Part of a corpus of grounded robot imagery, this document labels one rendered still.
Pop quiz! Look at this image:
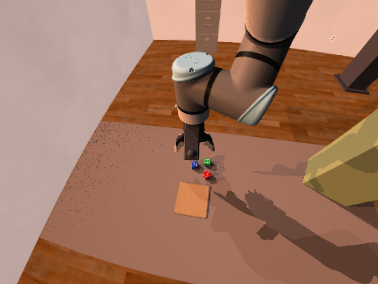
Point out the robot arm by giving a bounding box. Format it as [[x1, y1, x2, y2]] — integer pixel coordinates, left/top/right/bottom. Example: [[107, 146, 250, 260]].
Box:
[[172, 0, 313, 160]]

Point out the blue die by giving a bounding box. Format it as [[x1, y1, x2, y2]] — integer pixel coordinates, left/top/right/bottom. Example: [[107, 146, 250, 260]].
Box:
[[191, 161, 198, 169]]

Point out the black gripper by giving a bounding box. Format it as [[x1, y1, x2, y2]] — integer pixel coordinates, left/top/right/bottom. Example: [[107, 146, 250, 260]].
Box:
[[174, 122, 215, 152]]

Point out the red die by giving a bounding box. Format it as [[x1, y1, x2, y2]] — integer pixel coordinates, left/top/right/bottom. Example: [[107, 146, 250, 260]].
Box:
[[203, 171, 211, 180]]

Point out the orange flat mat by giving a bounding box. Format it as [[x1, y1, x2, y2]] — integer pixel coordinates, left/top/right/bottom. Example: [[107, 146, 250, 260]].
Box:
[[174, 182, 209, 218]]

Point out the green die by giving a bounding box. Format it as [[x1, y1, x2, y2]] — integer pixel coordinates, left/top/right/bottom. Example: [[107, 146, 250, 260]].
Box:
[[204, 158, 211, 166]]

